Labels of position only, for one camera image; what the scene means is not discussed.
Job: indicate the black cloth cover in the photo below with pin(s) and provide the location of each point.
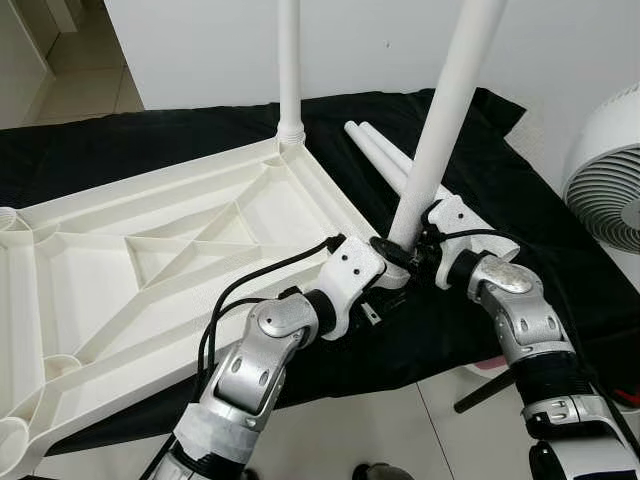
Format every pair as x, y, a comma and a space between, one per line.
500, 160

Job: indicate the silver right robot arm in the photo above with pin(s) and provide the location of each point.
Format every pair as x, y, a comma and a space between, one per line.
520, 310

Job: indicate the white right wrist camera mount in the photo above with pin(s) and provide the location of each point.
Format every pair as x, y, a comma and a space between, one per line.
450, 217

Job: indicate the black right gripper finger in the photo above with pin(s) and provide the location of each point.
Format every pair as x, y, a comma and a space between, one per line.
390, 250

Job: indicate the white plastic table leg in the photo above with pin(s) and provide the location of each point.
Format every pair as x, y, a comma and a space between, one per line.
445, 120
375, 152
290, 60
395, 153

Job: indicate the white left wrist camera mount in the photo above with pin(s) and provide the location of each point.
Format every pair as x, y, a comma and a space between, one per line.
350, 265

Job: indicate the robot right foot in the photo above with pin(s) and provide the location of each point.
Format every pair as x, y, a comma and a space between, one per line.
372, 472

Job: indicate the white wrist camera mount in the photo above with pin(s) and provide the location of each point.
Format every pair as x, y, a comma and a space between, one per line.
450, 217
350, 265

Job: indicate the white floor fan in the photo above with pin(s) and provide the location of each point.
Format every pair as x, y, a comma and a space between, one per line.
605, 190

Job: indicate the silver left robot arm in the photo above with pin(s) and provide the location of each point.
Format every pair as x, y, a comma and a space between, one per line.
250, 370

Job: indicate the dark table leg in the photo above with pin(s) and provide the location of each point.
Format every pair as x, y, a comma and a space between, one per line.
485, 390

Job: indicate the white plastic ribbed table top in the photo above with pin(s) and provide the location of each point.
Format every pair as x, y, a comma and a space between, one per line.
150, 260

